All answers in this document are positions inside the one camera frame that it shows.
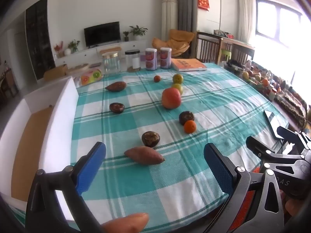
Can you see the black smartphone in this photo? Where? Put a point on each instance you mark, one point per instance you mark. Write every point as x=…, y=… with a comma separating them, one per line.
x=273, y=123

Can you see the white foam box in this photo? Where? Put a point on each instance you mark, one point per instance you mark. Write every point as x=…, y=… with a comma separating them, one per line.
x=60, y=116

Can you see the fruit print pouch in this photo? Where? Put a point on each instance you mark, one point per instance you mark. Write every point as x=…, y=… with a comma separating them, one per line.
x=91, y=77

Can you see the person's right hand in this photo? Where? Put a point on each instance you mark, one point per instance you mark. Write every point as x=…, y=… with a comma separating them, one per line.
x=292, y=206

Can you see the clear jar black lid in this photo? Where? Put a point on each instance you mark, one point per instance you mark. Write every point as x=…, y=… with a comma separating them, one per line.
x=132, y=62

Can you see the pink labelled can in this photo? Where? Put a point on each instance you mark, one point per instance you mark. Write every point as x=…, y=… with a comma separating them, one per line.
x=165, y=58
x=151, y=60

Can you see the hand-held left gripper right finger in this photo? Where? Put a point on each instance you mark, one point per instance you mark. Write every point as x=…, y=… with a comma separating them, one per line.
x=218, y=170

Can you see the dark passion fruit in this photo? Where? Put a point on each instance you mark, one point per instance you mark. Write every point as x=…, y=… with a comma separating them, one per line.
x=116, y=107
x=185, y=117
x=149, y=139

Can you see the red flower bouquet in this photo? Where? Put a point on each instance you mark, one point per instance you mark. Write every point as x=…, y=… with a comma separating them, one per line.
x=58, y=48

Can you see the green orange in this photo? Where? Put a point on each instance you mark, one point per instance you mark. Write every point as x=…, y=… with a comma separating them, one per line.
x=177, y=78
x=177, y=87

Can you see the orange book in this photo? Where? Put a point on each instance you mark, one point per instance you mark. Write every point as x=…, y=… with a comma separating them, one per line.
x=188, y=64

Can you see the cardboard box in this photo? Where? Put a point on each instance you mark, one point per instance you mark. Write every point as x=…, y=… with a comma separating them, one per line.
x=55, y=72

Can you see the dark wooden chair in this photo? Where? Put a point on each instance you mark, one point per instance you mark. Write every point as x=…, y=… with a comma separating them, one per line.
x=243, y=53
x=207, y=47

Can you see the small dark red tangerine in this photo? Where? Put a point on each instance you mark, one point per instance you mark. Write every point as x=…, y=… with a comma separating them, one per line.
x=157, y=78

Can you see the red wall hanging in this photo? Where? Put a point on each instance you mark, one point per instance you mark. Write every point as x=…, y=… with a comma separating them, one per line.
x=203, y=0

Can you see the person's left hand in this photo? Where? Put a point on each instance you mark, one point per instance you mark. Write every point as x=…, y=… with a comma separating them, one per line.
x=131, y=222

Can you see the white curtain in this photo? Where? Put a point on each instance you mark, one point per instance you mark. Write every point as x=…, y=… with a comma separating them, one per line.
x=246, y=14

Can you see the sweet potato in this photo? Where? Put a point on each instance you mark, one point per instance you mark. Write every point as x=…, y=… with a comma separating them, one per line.
x=144, y=155
x=116, y=86

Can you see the row of small toys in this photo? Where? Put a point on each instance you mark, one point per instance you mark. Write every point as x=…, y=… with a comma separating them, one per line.
x=262, y=81

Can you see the window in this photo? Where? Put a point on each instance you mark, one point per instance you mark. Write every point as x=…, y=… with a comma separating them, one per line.
x=277, y=21

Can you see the orange lounge chair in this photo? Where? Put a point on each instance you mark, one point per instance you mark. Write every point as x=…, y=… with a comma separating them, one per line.
x=178, y=40

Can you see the glass jar gold lid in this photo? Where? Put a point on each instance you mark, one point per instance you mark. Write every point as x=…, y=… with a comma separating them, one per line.
x=111, y=64

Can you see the leafy potted plant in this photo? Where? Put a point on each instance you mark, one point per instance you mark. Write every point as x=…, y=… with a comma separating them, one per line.
x=73, y=45

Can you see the small dark potted plant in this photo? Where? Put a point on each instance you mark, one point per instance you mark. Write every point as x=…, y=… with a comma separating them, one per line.
x=126, y=36

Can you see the black television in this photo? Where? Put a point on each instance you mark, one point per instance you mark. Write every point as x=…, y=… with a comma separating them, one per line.
x=102, y=34

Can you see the bright orange tangerine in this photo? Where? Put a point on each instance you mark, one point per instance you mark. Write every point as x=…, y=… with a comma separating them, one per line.
x=190, y=127

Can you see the round white vase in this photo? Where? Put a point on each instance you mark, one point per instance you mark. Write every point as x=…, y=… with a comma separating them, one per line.
x=67, y=52

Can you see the green plastic stool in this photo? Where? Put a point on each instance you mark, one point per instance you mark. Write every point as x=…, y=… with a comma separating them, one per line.
x=225, y=54

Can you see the teal plaid tablecloth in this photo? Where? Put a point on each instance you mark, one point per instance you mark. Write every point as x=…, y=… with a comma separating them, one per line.
x=145, y=111

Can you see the wooden side table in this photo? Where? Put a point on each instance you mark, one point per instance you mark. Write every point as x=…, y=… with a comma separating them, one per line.
x=239, y=43

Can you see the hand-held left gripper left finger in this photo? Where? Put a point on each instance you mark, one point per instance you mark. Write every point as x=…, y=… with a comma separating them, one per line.
x=91, y=167

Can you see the large potted green plant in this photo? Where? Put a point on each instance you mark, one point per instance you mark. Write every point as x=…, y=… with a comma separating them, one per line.
x=138, y=31

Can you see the grey curtain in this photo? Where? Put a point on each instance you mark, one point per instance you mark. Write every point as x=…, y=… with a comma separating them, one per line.
x=185, y=4

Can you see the red apple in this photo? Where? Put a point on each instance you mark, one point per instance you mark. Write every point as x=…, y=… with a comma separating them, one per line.
x=171, y=98

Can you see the patterned brown blanket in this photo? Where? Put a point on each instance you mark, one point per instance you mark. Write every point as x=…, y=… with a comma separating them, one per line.
x=291, y=106

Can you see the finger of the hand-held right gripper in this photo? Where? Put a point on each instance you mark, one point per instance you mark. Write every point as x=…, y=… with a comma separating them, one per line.
x=257, y=148
x=289, y=134

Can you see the white television cabinet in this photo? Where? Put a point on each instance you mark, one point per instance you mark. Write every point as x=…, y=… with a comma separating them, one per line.
x=82, y=55

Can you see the dark display cabinet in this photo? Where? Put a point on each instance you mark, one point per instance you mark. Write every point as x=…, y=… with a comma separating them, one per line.
x=40, y=38

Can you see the red orange fabric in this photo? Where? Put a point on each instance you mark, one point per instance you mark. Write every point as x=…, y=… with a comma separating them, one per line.
x=246, y=203

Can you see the standing air conditioner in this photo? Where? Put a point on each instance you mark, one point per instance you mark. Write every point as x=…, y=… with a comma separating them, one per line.
x=169, y=17

